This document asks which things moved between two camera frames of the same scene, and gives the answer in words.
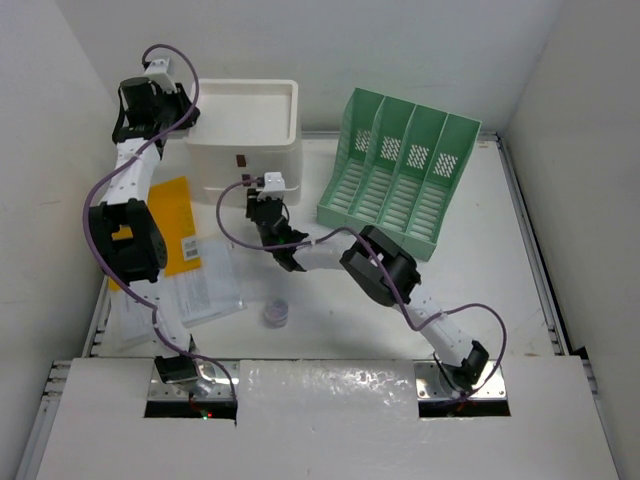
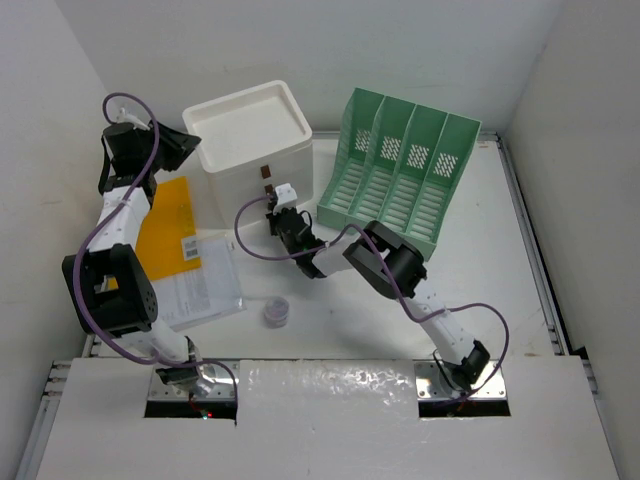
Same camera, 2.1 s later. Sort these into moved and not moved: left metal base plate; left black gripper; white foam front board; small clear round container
Moved: left black gripper
Not moved: left metal base plate; small clear round container; white foam front board
